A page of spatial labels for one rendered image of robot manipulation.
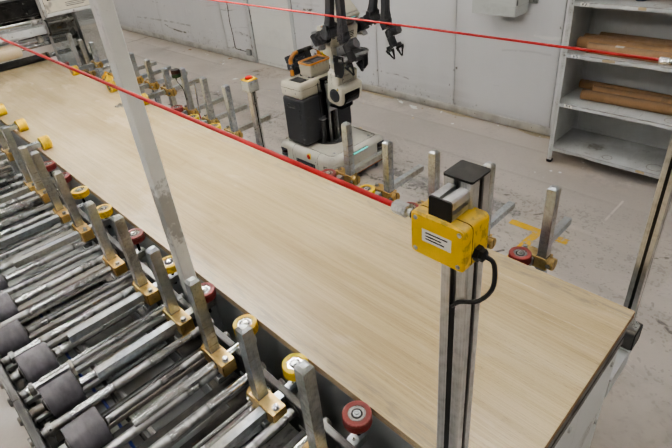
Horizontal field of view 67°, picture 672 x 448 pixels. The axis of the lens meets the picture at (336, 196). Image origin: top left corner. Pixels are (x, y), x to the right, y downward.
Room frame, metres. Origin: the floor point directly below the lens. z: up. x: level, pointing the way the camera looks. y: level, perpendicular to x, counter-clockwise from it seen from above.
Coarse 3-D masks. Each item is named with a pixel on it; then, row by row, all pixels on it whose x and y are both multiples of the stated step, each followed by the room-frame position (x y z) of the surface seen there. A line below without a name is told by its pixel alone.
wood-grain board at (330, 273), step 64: (64, 128) 3.13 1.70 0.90; (128, 128) 3.02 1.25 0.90; (192, 128) 2.91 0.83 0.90; (128, 192) 2.19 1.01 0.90; (192, 192) 2.12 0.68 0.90; (256, 192) 2.06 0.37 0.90; (320, 192) 2.00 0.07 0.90; (192, 256) 1.61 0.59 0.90; (256, 256) 1.57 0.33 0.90; (320, 256) 1.53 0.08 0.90; (384, 256) 1.49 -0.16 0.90; (320, 320) 1.20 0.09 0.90; (384, 320) 1.17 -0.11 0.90; (512, 320) 1.11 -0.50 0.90; (576, 320) 1.09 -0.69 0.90; (384, 384) 0.93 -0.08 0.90; (512, 384) 0.89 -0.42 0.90; (576, 384) 0.87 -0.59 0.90
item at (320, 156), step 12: (360, 132) 3.95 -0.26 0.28; (372, 132) 3.92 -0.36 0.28; (288, 144) 3.88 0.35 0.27; (300, 144) 3.84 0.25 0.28; (312, 144) 3.81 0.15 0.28; (324, 144) 3.79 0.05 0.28; (336, 144) 3.76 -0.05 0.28; (360, 144) 3.72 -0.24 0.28; (372, 144) 3.77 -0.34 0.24; (288, 156) 3.88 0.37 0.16; (300, 156) 3.75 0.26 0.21; (312, 156) 3.65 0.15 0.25; (324, 156) 3.58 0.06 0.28; (336, 156) 3.55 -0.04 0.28; (360, 156) 3.67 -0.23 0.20; (324, 168) 3.54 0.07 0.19; (336, 168) 3.49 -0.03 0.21
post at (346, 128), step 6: (342, 126) 2.21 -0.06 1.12; (348, 126) 2.20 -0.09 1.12; (342, 132) 2.21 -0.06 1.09; (348, 132) 2.19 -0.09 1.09; (342, 138) 2.21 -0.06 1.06; (348, 138) 2.19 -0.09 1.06; (348, 144) 2.19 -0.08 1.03; (348, 150) 2.19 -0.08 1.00; (348, 156) 2.19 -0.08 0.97; (348, 162) 2.19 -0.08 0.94; (348, 168) 2.19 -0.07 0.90; (354, 168) 2.21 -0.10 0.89; (348, 174) 2.20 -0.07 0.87
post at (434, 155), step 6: (432, 150) 1.84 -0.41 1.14; (432, 156) 1.82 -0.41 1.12; (438, 156) 1.83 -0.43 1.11; (432, 162) 1.82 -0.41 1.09; (438, 162) 1.83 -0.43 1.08; (432, 168) 1.82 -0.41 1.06; (438, 168) 1.83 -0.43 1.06; (432, 174) 1.82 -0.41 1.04; (438, 174) 1.83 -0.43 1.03; (432, 180) 1.82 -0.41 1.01; (438, 180) 1.83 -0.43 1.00; (432, 186) 1.82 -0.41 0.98; (438, 186) 1.83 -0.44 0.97; (432, 192) 1.82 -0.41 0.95
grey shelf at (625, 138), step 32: (576, 0) 3.62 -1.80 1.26; (608, 0) 3.53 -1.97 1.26; (576, 32) 3.75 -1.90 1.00; (640, 32) 3.64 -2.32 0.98; (576, 64) 3.82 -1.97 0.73; (608, 64) 3.77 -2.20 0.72; (640, 64) 3.23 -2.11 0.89; (576, 96) 3.69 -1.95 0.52; (576, 128) 3.89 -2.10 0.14; (608, 128) 3.70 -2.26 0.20; (640, 128) 3.53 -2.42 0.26; (608, 160) 3.30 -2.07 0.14; (640, 160) 3.25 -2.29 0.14
